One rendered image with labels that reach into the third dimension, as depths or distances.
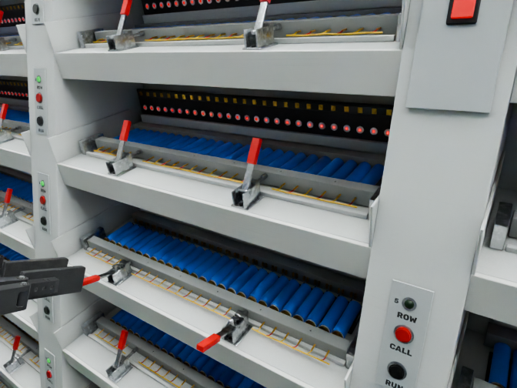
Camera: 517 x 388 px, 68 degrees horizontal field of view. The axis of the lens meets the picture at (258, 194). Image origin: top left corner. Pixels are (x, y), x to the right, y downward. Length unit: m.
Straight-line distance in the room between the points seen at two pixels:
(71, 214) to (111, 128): 0.19
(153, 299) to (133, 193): 0.18
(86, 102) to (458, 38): 0.66
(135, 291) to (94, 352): 0.24
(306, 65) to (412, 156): 0.15
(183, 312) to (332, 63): 0.43
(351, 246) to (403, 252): 0.05
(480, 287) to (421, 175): 0.12
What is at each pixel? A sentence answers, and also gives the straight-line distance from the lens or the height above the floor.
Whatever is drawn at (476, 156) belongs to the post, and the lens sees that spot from 0.39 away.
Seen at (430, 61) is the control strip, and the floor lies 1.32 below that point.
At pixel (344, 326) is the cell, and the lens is 0.57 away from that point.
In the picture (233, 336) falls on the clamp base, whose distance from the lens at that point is 0.57.
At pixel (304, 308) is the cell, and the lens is 0.59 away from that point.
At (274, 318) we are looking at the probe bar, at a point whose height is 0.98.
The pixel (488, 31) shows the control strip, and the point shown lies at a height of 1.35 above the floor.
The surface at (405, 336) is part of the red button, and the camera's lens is 0.44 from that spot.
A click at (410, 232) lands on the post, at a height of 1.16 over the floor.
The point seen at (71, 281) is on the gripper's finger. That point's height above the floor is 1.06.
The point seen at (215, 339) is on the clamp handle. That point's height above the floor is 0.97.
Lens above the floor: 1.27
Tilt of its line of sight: 12 degrees down
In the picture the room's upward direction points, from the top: 5 degrees clockwise
